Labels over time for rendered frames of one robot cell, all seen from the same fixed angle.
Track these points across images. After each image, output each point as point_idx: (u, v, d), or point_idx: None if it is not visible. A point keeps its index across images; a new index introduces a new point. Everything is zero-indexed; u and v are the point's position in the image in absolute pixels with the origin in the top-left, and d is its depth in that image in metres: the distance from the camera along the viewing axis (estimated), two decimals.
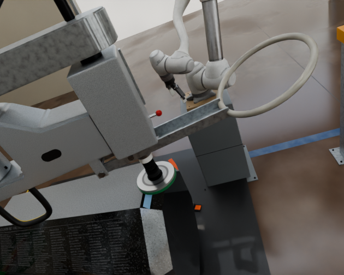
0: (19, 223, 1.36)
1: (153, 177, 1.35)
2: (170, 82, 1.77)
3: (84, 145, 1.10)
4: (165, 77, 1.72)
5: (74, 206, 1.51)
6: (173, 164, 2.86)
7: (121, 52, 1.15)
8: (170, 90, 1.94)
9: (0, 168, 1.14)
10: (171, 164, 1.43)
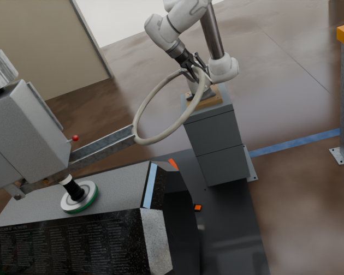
0: None
1: (73, 197, 1.45)
2: (187, 49, 1.28)
3: None
4: (180, 41, 1.23)
5: None
6: (173, 164, 2.86)
7: (31, 85, 1.25)
8: (199, 81, 1.36)
9: None
10: (84, 204, 1.42)
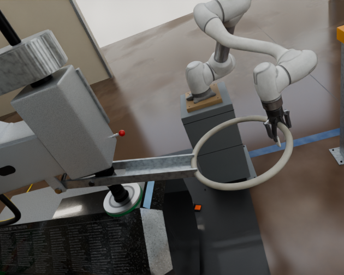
0: None
1: (117, 199, 1.36)
2: (282, 106, 1.22)
3: (37, 165, 1.12)
4: (281, 97, 1.18)
5: (74, 206, 1.51)
6: None
7: (81, 71, 1.12)
8: (276, 138, 1.31)
9: None
10: (140, 189, 1.41)
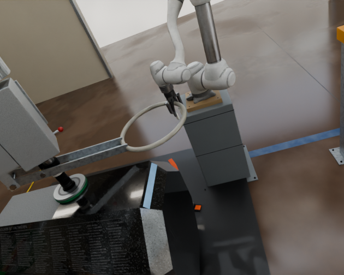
0: None
1: (66, 187, 1.60)
2: (173, 89, 1.79)
3: None
4: None
5: (74, 206, 1.51)
6: (173, 164, 2.86)
7: (18, 83, 1.40)
8: (176, 113, 1.86)
9: None
10: (77, 193, 1.57)
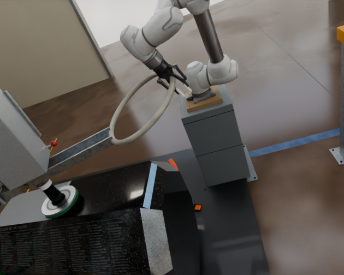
0: None
1: (54, 202, 1.48)
2: (165, 62, 1.25)
3: None
4: (156, 55, 1.20)
5: (74, 206, 1.51)
6: (173, 164, 2.86)
7: (8, 93, 1.29)
8: (177, 91, 1.36)
9: None
10: (66, 207, 1.45)
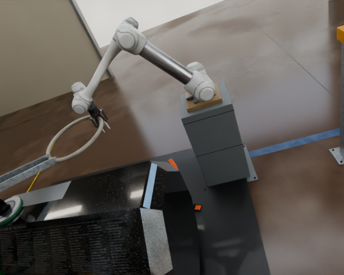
0: None
1: (2, 210, 1.65)
2: (96, 107, 2.01)
3: None
4: (93, 101, 1.97)
5: (74, 206, 1.51)
6: (173, 164, 2.86)
7: None
8: None
9: None
10: (15, 211, 1.64)
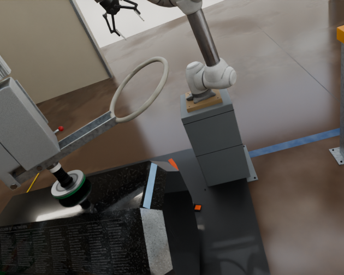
0: None
1: (64, 183, 1.59)
2: None
3: None
4: None
5: (74, 206, 1.51)
6: (173, 164, 2.86)
7: (18, 82, 1.41)
8: (117, 32, 1.39)
9: None
10: (53, 195, 1.59)
